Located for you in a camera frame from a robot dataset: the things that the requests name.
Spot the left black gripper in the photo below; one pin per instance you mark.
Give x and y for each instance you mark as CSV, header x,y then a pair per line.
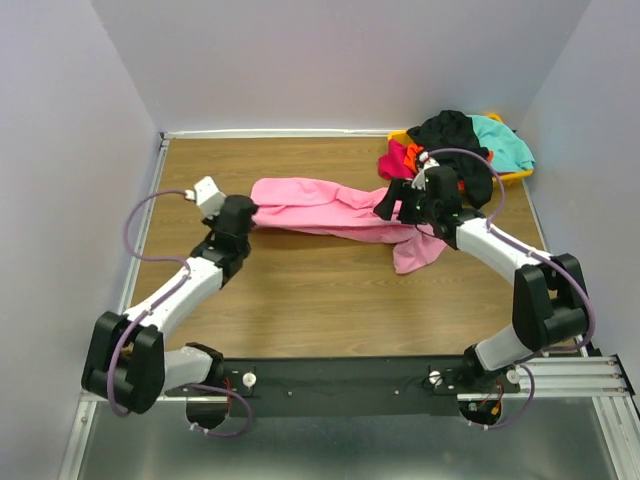
x,y
213,223

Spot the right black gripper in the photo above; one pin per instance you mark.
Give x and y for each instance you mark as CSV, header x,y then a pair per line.
x,y
400,190

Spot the pink t shirt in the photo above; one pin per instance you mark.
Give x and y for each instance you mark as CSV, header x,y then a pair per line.
x,y
320,207

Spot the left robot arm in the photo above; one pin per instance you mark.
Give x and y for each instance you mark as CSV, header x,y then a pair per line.
x,y
127,363

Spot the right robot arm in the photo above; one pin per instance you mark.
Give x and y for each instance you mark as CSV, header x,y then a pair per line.
x,y
550,304

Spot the magenta t shirt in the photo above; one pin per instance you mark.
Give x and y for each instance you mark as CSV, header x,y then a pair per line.
x,y
391,164

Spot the orange t shirt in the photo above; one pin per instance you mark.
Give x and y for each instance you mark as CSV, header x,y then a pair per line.
x,y
469,165

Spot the yellow plastic bin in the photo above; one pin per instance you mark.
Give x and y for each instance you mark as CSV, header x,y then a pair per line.
x,y
509,178

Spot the teal t shirt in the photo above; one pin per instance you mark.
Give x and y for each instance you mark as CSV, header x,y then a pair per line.
x,y
510,153

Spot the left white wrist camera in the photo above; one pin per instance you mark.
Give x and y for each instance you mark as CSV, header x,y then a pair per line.
x,y
208,197

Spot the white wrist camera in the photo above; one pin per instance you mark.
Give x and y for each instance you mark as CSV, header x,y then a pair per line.
x,y
208,197
423,163

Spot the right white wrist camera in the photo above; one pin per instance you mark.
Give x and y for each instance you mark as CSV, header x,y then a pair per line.
x,y
423,163

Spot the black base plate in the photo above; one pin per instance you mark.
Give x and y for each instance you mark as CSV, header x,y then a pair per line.
x,y
357,386

